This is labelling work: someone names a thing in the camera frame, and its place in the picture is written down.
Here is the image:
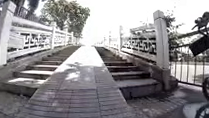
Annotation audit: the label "grey stone steps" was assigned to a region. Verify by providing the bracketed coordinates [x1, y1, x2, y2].
[0, 41, 82, 98]
[92, 46, 180, 102]

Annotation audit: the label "grey grooved stone ramp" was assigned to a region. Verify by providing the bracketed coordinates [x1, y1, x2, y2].
[13, 42, 141, 118]

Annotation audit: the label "carved white stone balustrade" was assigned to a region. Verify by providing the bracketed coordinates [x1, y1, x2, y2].
[0, 0, 82, 70]
[101, 8, 173, 71]

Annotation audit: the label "green leafy trees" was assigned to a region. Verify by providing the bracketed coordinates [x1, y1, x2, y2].
[0, 0, 92, 39]

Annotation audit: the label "tree behind railing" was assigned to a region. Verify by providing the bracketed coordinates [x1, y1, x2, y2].
[161, 13, 186, 62]

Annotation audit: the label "grey paved ground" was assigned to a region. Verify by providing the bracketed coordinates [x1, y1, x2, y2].
[0, 76, 209, 118]

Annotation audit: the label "black metal railing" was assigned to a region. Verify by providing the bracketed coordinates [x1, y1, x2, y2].
[168, 43, 209, 88]

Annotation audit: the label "black bicycle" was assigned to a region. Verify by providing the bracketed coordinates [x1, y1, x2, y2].
[185, 9, 209, 118]

